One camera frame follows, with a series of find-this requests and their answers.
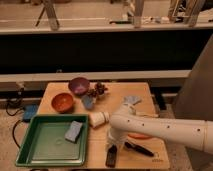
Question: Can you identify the blue sponge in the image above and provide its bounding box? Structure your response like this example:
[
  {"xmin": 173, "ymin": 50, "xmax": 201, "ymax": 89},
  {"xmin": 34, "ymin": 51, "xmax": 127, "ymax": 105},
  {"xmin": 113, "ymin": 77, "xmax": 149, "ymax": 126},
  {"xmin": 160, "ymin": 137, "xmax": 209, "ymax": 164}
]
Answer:
[{"xmin": 65, "ymin": 121, "xmax": 83, "ymax": 142}]

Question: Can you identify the black cable on floor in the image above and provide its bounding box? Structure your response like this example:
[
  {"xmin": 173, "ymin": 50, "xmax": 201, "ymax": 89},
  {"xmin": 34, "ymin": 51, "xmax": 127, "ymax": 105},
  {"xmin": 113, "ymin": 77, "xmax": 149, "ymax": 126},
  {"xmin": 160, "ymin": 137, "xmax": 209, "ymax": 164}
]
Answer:
[{"xmin": 4, "ymin": 87, "xmax": 26, "ymax": 149}]

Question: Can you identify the orange bowl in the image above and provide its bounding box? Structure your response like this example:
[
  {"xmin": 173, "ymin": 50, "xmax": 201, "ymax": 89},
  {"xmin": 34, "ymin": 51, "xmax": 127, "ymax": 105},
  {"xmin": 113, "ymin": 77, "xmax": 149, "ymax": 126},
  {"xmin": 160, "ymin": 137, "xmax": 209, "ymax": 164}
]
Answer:
[{"xmin": 51, "ymin": 93, "xmax": 74, "ymax": 113}]

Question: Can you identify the small blue cup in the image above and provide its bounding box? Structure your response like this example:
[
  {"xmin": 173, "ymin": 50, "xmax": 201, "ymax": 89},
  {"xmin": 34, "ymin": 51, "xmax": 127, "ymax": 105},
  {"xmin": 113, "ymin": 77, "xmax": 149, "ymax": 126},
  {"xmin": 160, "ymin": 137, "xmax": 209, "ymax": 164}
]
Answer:
[{"xmin": 81, "ymin": 95, "xmax": 95, "ymax": 110}]

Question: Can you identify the purple bowl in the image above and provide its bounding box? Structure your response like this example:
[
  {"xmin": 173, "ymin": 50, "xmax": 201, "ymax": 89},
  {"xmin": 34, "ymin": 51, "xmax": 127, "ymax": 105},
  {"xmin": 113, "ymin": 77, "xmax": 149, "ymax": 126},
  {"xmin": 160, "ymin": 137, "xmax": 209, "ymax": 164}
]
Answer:
[{"xmin": 68, "ymin": 77, "xmax": 90, "ymax": 96}]

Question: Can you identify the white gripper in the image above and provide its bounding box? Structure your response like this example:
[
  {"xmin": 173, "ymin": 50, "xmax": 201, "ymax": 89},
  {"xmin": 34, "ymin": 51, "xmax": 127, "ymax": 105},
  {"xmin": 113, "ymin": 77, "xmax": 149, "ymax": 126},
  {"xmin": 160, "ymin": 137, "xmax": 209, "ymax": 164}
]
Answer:
[{"xmin": 106, "ymin": 127, "xmax": 127, "ymax": 149}]

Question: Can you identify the blue cloth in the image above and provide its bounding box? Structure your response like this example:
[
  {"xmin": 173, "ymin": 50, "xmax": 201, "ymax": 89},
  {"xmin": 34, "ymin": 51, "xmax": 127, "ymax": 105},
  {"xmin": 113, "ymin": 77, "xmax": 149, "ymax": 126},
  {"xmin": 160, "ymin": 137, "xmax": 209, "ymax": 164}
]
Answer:
[{"xmin": 124, "ymin": 96, "xmax": 141, "ymax": 105}]

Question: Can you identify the blue box on floor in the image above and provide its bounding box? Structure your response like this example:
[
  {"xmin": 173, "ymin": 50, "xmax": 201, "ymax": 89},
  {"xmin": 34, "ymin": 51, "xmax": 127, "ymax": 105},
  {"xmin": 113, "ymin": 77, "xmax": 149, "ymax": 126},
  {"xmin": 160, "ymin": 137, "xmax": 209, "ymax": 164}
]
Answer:
[{"xmin": 22, "ymin": 105, "xmax": 38, "ymax": 122}]

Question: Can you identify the orange carrot toy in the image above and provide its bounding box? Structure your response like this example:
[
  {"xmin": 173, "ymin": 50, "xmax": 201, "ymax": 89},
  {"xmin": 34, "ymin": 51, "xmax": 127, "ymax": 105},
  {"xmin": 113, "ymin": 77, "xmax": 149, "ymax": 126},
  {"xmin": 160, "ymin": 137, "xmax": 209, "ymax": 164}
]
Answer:
[{"xmin": 128, "ymin": 133, "xmax": 152, "ymax": 140}]

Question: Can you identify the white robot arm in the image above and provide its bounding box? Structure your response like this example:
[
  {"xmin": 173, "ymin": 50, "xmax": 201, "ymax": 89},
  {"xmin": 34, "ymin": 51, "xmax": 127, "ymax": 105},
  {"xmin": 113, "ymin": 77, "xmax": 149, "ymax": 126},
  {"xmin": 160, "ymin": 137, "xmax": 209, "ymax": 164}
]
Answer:
[{"xmin": 107, "ymin": 103, "xmax": 213, "ymax": 154}]

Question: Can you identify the green plastic tray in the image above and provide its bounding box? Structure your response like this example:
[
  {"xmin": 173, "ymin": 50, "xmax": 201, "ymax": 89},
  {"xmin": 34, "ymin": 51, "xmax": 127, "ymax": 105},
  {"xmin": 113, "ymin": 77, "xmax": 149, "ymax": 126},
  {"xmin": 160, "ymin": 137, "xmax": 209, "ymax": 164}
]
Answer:
[{"xmin": 15, "ymin": 114, "xmax": 89, "ymax": 168}]

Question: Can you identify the white paper cup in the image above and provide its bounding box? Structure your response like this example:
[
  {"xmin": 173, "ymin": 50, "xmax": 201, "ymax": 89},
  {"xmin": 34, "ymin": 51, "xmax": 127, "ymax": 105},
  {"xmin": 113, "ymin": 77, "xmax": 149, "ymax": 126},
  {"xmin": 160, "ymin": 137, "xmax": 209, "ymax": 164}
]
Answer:
[{"xmin": 89, "ymin": 112, "xmax": 109, "ymax": 128}]

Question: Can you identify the black eraser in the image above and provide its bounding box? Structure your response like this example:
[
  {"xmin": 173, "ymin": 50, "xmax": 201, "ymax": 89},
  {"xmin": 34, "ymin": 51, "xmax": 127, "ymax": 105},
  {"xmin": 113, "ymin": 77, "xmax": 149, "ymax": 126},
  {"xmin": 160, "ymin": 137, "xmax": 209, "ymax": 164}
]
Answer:
[{"xmin": 105, "ymin": 145, "xmax": 117, "ymax": 168}]

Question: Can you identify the dark grape bunch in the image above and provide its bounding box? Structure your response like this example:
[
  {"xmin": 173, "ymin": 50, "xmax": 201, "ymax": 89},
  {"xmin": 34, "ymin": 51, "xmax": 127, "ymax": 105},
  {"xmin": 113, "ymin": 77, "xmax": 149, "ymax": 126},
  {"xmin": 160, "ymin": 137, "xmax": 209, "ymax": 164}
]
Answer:
[{"xmin": 87, "ymin": 82, "xmax": 108, "ymax": 98}]

